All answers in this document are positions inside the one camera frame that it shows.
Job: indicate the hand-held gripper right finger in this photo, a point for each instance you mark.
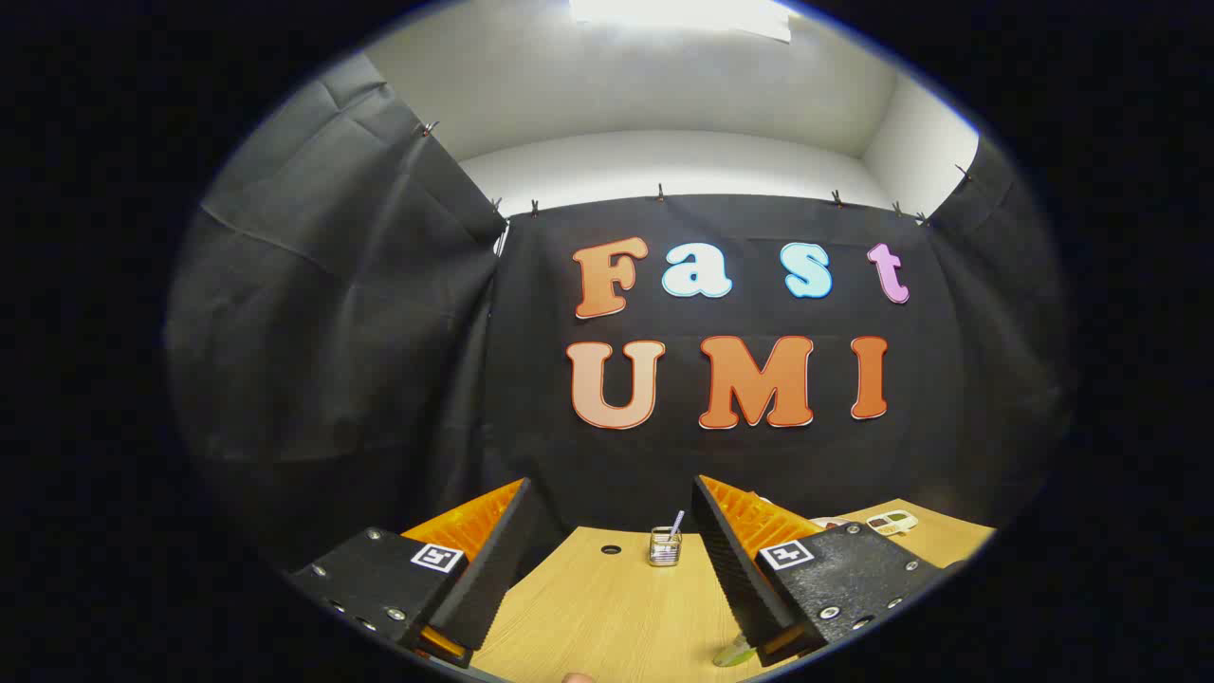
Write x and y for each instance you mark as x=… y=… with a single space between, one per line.
x=735 y=569

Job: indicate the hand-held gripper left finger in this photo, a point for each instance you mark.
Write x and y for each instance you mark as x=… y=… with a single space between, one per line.
x=484 y=579

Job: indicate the clear plastic juice bottle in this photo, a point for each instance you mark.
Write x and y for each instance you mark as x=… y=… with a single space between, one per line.
x=735 y=653

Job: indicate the wooden table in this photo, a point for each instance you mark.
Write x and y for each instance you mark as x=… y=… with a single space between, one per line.
x=607 y=607

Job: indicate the divided white grain dish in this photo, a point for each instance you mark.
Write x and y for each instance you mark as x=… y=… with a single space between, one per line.
x=892 y=522

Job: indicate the black backdrop cloth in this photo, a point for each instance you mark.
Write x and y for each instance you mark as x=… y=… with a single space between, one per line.
x=379 y=332

